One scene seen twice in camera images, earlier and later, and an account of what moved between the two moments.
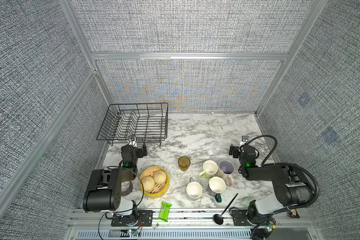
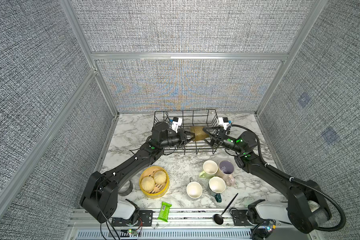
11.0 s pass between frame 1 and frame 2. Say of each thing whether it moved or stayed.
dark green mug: stayed
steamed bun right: stayed
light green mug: stayed
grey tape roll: stayed
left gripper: moved
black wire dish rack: moved
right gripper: moved
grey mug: stayed
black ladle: stayed
